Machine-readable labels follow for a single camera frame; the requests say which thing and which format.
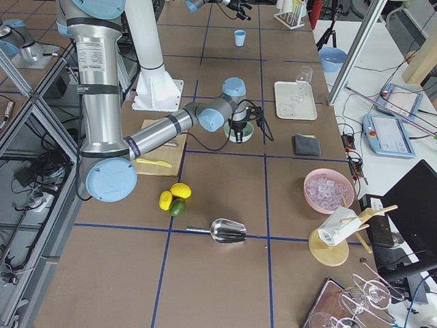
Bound wooden mug tree stand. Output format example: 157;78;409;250
309;205;398;267

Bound white mug on stand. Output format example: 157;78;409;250
318;206;361;247

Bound large blue bowl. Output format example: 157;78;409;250
318;47;347;72

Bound cream bear serving tray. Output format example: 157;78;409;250
274;81;318;121

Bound mint green bowl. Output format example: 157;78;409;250
223;122;254;144

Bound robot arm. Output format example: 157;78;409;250
56;1;246;202
185;0;252;21

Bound brown paper table mat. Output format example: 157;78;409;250
33;1;368;327

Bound white wire cup rack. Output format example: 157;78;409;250
274;0;307;30

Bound black camera tripod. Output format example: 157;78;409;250
316;0;341;51

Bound steel ice scoop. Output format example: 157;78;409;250
186;218;246;244

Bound green lime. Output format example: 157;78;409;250
169;198;186;217

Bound clear wine glass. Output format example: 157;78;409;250
292;66;313;103

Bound light blue plastic cup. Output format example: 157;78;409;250
234;29;246;47

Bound yellow plastic knife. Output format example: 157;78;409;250
136;158;173;168

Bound yellow lemon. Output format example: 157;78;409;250
170;182;192;199
158;190;173;211

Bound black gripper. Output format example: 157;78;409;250
228;105;264;143
227;0;252;21

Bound pink bowl of ice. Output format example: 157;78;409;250
303;168;355;214

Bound upside down wine glasses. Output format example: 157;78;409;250
302;270;405;327

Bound blue teach pendant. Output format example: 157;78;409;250
363;114;416;159
377;83;423;120

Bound black computer monitor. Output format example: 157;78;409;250
382;159;436;282

